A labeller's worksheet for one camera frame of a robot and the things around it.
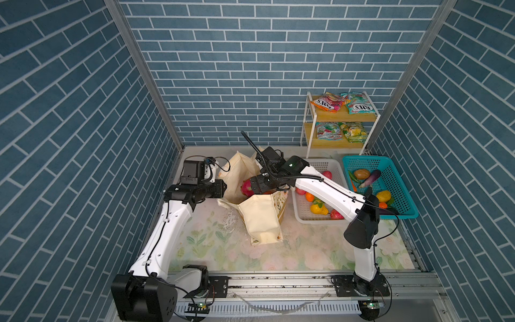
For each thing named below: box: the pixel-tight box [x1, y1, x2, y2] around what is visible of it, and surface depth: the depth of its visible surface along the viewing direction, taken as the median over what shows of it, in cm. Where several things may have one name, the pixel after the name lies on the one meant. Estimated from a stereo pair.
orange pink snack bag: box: [309, 91, 346, 114], surface depth 91 cm
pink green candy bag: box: [315, 122, 343, 141], surface depth 105 cm
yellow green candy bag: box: [339, 122, 369, 143], surface depth 106 cm
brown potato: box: [354, 169, 371, 181], surface depth 107 cm
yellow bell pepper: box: [375, 189, 391, 203], surface depth 98 cm
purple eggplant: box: [358, 169, 382, 189], surface depth 106 cm
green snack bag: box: [340, 91, 377, 115], surface depth 92 cm
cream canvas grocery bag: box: [216, 150, 289, 247], surface depth 78 cm
